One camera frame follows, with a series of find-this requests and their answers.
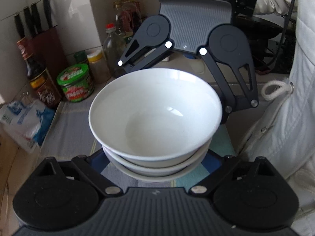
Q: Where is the glass bottle with red cap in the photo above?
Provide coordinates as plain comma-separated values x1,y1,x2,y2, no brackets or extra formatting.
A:
103,24,127,78

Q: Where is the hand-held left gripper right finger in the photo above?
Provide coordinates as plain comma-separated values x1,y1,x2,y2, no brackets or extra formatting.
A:
189,151,278,197

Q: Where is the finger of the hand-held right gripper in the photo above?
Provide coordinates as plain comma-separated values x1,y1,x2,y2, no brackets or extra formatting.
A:
199,47,259,124
118,38,174,73

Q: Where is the small green lidded jar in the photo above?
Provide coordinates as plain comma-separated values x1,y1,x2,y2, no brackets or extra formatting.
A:
74,51,89,65

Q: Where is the dark soy sauce bottle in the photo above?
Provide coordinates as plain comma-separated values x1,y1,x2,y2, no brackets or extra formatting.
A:
17,38,62,109

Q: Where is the bottle with red label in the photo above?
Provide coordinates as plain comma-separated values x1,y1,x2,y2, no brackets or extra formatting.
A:
120,0,139,33

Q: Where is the brown knife block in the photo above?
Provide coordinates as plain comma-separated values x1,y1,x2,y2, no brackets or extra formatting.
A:
31,26,70,81

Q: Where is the black handled block knife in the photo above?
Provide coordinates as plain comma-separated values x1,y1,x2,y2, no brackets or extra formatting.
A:
13,12,25,39
31,2,42,33
23,6,35,37

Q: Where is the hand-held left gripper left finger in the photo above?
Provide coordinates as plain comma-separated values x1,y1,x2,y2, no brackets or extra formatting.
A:
37,150,121,198

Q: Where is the white apron with cord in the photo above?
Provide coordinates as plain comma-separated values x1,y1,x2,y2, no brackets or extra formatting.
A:
237,0,315,236

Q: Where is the white blue salt bag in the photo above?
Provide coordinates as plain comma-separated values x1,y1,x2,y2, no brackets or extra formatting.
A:
0,98,56,154

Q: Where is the yellow lidded spice jar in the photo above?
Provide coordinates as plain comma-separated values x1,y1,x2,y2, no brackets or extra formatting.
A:
87,50,111,84

